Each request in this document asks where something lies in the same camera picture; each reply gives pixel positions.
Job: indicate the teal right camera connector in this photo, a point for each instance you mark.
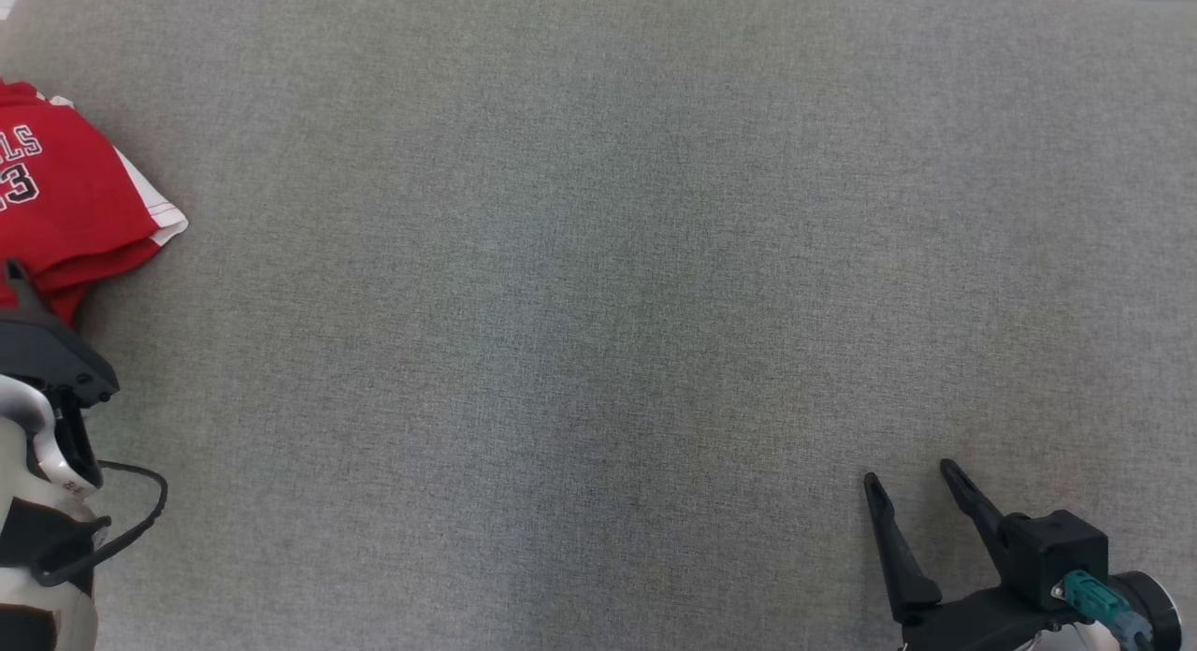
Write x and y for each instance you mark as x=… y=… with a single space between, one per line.
x=1094 y=600

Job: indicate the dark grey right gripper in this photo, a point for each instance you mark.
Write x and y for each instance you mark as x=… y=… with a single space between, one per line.
x=973 y=623

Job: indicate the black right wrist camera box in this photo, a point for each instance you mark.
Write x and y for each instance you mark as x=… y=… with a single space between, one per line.
x=1052 y=553

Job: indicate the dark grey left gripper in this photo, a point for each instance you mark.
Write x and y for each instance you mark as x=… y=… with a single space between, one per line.
x=56 y=361

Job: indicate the red shorts white side stripe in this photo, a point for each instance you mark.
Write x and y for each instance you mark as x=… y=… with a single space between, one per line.
x=65 y=202

